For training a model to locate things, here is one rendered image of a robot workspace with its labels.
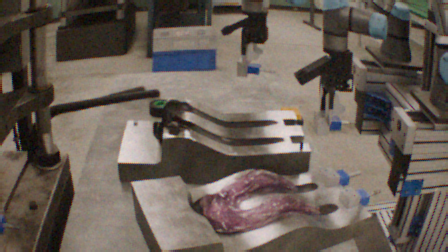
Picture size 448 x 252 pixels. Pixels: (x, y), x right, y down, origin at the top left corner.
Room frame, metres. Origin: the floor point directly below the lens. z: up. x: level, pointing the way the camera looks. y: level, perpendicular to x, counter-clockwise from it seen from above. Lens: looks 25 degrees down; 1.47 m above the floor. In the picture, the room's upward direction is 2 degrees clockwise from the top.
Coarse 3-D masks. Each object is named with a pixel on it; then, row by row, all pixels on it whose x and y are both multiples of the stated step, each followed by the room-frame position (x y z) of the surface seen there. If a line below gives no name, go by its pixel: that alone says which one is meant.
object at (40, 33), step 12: (36, 0) 1.13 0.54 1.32; (36, 36) 1.13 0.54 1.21; (36, 48) 1.13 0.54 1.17; (36, 60) 1.13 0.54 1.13; (36, 72) 1.13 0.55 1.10; (36, 84) 1.13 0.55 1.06; (48, 108) 1.15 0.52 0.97; (36, 120) 1.13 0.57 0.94; (48, 120) 1.15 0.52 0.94; (48, 132) 1.14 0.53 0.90; (48, 144) 1.14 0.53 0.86; (36, 156) 1.15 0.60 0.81; (48, 156) 1.12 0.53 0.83; (60, 156) 1.19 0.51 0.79; (48, 168) 1.11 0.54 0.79
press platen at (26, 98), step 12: (48, 84) 1.16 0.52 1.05; (0, 96) 1.09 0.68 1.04; (12, 96) 1.09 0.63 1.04; (24, 96) 1.09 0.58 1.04; (36, 96) 1.09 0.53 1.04; (48, 96) 1.13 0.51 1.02; (0, 108) 0.99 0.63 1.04; (12, 108) 0.99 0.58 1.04; (24, 108) 1.04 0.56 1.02; (36, 108) 1.09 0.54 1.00; (0, 120) 0.91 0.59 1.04; (12, 120) 0.97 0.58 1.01; (0, 132) 0.87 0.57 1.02; (0, 144) 0.86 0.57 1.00
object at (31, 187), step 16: (0, 160) 1.14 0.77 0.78; (16, 160) 1.15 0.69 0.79; (64, 160) 1.18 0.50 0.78; (0, 176) 1.03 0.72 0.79; (16, 176) 1.05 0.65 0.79; (32, 176) 1.06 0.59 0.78; (48, 176) 1.07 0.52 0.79; (64, 176) 1.14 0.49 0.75; (0, 192) 0.94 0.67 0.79; (16, 192) 0.96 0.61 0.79; (32, 192) 0.97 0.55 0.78; (48, 192) 0.99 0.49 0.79; (16, 208) 0.88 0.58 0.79; (32, 208) 0.89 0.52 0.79; (48, 208) 0.91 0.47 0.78; (16, 224) 0.80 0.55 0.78; (32, 224) 0.82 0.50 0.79; (48, 224) 0.87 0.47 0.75; (16, 240) 0.74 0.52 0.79; (32, 240) 0.75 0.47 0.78
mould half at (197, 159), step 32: (128, 128) 1.27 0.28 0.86; (224, 128) 1.23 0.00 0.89; (256, 128) 1.24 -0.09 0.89; (288, 128) 1.24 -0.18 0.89; (128, 160) 1.08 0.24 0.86; (160, 160) 1.08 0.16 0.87; (192, 160) 1.08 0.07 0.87; (224, 160) 1.09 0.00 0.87; (256, 160) 1.09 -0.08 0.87; (288, 160) 1.10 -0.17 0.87
